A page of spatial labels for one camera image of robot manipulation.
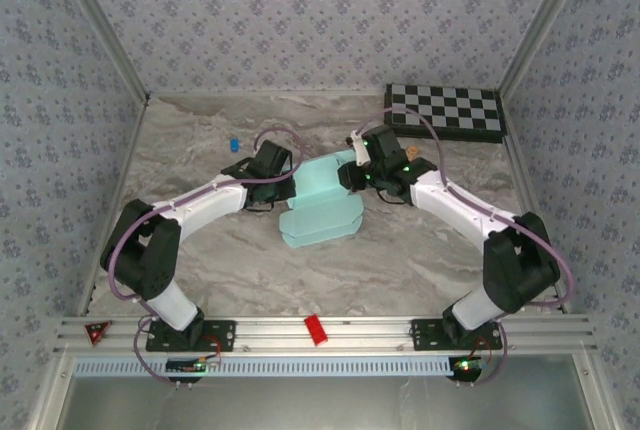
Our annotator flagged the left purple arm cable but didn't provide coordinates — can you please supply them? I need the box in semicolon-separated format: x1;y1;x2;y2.
107;125;306;391

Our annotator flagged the aluminium rail beam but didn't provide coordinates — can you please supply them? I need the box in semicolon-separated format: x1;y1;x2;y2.
52;314;599;357

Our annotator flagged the right aluminium table rail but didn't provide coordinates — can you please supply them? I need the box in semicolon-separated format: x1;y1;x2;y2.
499;91;571;315

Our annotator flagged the large red toy brick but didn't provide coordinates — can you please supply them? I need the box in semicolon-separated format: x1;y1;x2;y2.
303;314;330;348

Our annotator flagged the grey metal sheet panel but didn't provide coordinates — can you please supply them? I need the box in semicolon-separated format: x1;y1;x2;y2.
62;374;594;430

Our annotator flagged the left aluminium frame post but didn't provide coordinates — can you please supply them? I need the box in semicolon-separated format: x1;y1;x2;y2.
49;0;152;101

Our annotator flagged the left circuit board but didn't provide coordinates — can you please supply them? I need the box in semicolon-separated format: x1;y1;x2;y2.
164;357;222;375

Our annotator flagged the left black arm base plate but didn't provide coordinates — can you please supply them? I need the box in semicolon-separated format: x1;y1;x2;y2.
144;318;237;353

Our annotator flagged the right aluminium frame post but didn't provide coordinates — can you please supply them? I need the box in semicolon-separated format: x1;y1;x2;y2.
499;0;597;96

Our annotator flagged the aluminium frame post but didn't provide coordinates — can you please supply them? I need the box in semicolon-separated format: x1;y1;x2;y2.
499;0;597;96
49;0;152;101

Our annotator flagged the left aluminium table rail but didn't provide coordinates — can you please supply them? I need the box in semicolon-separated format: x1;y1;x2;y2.
77;92;154;319

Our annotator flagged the circuit board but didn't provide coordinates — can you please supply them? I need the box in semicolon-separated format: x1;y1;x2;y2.
448;355;489;375
164;357;222;375

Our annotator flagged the grey slotted cable duct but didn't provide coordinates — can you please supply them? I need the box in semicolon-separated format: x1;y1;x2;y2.
73;355;459;379

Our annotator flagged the red triangle marker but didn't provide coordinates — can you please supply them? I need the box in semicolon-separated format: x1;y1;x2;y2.
83;320;112;346

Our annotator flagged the right circuit board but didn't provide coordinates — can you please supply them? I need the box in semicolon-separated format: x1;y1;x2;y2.
448;355;489;375

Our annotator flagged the aluminium table rail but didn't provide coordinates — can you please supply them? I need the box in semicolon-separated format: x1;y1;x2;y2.
499;91;571;315
77;92;154;319

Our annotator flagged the light blue paper box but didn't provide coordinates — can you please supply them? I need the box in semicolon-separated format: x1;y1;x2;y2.
278;148;366;250

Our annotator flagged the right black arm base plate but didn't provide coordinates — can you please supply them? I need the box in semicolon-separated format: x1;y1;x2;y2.
409;318;504;353

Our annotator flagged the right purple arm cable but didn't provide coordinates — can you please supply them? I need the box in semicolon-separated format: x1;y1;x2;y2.
355;107;575;390

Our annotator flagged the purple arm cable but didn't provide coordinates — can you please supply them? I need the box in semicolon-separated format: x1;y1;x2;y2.
107;125;306;391
355;107;575;390

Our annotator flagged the black grey chessboard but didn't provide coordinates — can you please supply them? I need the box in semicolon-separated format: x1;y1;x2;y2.
383;82;506;145

